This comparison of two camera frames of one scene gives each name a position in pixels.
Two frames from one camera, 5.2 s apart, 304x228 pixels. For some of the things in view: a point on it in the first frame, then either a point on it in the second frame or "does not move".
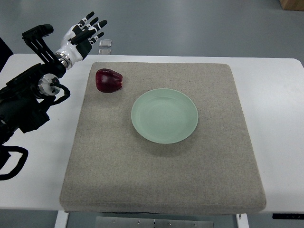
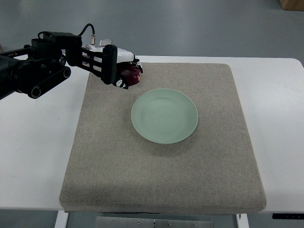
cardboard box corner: x=297 y=5 does not move
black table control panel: x=288 y=216 does not move
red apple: x=108 y=81 to x=129 y=73
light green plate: x=165 y=116 does not move
